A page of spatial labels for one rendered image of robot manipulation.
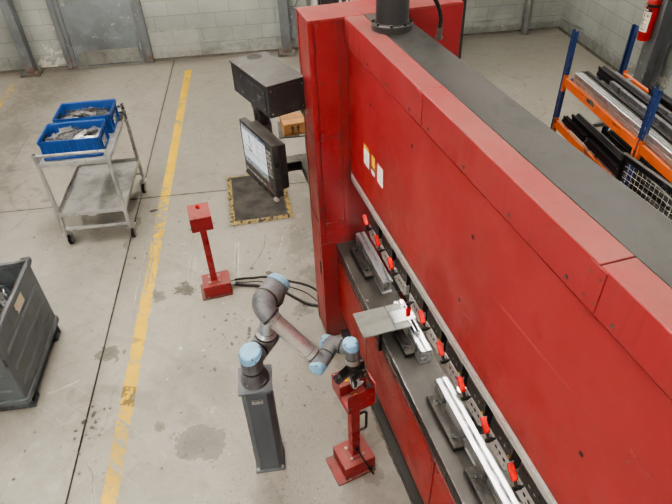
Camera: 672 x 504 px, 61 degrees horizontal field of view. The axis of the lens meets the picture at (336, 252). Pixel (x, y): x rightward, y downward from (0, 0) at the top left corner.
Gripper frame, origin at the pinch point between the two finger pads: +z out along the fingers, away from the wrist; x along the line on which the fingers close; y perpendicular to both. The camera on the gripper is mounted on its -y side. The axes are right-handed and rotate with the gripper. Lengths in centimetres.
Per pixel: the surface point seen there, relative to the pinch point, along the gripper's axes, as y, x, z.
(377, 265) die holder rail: 49, 62, -12
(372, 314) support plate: 25.9, 24.9, -17.0
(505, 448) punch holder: 26, -82, -45
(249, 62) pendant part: 23, 159, -112
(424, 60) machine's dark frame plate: 64, 32, -144
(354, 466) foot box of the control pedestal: -8, -3, 69
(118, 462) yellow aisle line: -135, 70, 69
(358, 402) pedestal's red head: 0.0, -4.5, 7.5
